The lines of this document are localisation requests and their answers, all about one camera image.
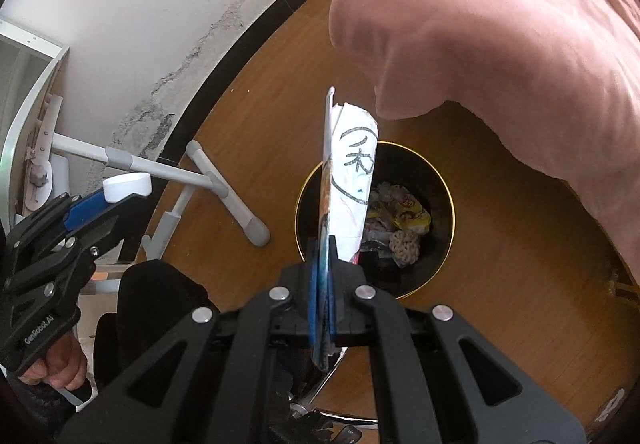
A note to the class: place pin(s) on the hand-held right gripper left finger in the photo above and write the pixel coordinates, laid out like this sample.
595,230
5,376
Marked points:
313,314

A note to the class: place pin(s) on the yellow snack bag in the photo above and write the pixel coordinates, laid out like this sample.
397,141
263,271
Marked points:
407,214

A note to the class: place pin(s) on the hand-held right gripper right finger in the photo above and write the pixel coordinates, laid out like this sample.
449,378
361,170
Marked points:
334,319

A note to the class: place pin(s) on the pink blanket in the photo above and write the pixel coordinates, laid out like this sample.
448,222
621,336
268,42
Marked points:
475,23

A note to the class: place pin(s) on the white tissue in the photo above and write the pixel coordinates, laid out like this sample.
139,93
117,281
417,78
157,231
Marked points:
385,191

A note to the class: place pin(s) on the person's left hand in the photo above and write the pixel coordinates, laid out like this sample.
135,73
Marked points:
60,366

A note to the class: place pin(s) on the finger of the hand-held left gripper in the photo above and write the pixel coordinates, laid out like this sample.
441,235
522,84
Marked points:
85,211
115,219

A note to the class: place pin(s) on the white desk shelf unit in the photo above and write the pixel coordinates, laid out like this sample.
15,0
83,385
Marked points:
20,123

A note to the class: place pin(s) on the black trash bin gold rim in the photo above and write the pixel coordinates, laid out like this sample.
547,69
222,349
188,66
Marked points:
435,244

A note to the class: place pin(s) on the colourful printed packet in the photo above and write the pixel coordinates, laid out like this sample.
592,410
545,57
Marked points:
325,224

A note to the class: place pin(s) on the chrome chair base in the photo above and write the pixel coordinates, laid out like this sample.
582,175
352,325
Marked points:
300,408

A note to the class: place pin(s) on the white metal frame grey feet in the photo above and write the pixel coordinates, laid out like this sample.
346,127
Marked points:
175,173

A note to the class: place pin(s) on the white printed snack wrapper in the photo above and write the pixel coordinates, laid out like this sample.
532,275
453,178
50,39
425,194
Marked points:
352,194

